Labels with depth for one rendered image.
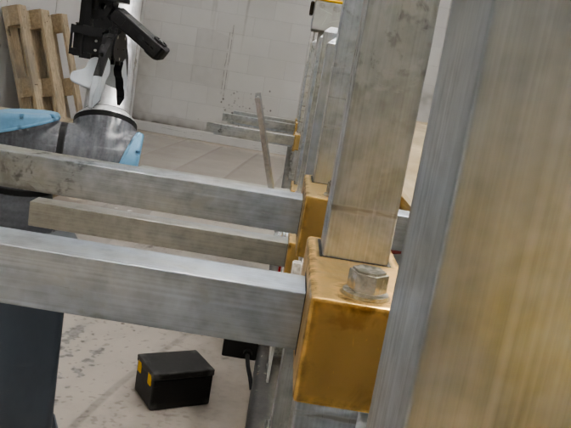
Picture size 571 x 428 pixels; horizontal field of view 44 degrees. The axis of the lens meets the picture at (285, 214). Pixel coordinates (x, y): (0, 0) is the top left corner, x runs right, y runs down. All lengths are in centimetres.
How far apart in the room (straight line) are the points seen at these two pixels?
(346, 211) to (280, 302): 6
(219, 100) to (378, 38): 861
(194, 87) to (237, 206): 845
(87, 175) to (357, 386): 35
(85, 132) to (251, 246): 91
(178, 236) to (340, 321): 57
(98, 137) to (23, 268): 134
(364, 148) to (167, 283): 12
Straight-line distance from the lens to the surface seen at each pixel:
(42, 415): 187
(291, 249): 82
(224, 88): 895
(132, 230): 87
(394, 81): 37
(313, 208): 55
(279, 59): 886
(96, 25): 134
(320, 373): 32
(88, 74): 130
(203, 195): 59
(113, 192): 61
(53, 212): 89
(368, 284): 32
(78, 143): 169
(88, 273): 36
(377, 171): 37
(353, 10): 62
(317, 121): 87
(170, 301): 35
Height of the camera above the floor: 106
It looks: 12 degrees down
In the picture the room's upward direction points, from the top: 9 degrees clockwise
